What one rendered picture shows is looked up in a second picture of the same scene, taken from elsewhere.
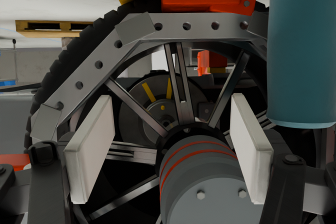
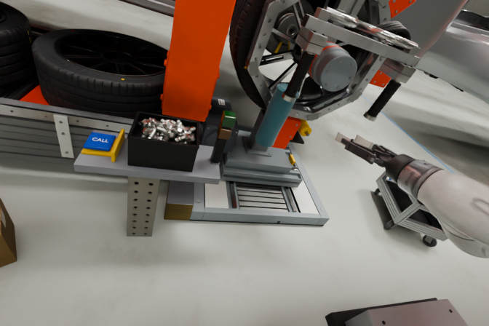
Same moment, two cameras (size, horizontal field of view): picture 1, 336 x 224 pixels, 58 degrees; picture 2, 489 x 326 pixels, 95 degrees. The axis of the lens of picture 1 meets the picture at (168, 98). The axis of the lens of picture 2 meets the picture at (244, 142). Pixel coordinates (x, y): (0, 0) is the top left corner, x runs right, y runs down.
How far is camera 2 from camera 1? 0.76 m
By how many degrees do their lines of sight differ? 47
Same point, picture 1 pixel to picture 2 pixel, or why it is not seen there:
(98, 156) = (364, 142)
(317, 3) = (277, 126)
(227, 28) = not seen: hidden behind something
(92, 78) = (333, 105)
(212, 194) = (335, 86)
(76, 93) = (340, 102)
